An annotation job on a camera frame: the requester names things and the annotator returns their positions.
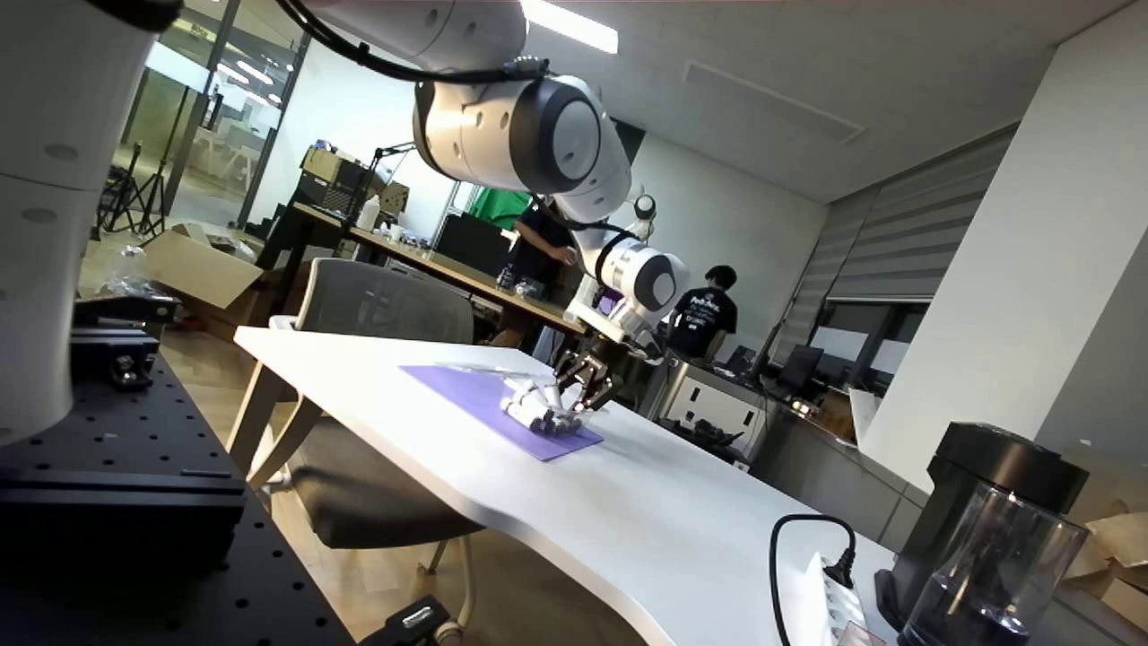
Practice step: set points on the grey office chair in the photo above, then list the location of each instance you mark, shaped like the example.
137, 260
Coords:
329, 398

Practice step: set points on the wooden background table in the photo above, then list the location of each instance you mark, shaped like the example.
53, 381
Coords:
300, 222

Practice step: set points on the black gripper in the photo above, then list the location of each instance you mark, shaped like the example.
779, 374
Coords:
582, 381

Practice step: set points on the black coffee machine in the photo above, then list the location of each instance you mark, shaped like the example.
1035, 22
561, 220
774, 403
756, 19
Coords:
990, 547

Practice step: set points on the green screen cloth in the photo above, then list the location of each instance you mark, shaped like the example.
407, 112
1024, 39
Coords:
497, 204

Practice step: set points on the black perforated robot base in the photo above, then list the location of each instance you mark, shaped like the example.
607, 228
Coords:
127, 520

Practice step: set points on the open cardboard box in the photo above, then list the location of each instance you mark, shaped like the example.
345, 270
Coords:
200, 270

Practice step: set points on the purple paper mat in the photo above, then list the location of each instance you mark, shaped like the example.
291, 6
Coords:
478, 392

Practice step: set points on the clear plastic box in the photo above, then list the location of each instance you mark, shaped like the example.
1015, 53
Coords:
543, 408

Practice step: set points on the person in black shirt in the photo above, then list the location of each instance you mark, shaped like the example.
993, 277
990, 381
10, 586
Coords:
705, 314

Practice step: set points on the grey cabinet with drawers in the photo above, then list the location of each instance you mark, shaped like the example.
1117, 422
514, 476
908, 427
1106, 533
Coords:
705, 403

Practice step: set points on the white power strip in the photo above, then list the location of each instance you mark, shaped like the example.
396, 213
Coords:
825, 612

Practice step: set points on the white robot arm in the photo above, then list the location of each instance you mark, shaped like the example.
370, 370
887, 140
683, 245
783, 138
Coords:
486, 112

